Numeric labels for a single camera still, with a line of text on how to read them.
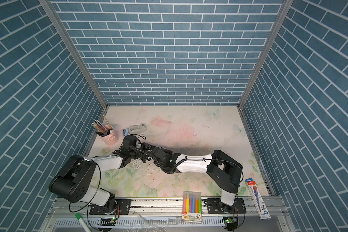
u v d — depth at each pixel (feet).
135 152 2.26
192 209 2.37
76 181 1.44
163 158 2.11
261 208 2.39
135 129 3.30
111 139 3.01
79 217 2.31
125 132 3.34
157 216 2.36
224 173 1.50
